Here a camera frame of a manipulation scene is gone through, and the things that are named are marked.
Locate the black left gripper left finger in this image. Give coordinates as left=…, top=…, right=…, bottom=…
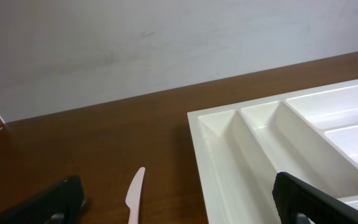
left=0, top=175, right=85, bottom=224

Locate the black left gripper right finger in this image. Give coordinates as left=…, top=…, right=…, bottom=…
left=272, top=172, right=358, bottom=224

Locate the white cutlery tray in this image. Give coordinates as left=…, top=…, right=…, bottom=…
left=188, top=80, right=358, bottom=223

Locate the pink plastic knife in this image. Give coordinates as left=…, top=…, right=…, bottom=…
left=125, top=167, right=145, bottom=224

